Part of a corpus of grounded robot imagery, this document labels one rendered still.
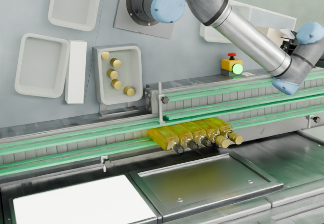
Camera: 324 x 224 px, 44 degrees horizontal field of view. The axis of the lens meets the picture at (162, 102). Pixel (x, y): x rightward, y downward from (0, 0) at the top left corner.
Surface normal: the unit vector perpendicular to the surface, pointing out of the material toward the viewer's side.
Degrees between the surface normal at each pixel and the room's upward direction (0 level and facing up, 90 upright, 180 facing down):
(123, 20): 4
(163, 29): 4
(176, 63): 0
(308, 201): 90
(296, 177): 91
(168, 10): 11
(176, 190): 90
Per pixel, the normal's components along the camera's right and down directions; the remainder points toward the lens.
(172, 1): 0.31, 0.41
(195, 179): -0.03, -0.96
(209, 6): 0.07, 0.48
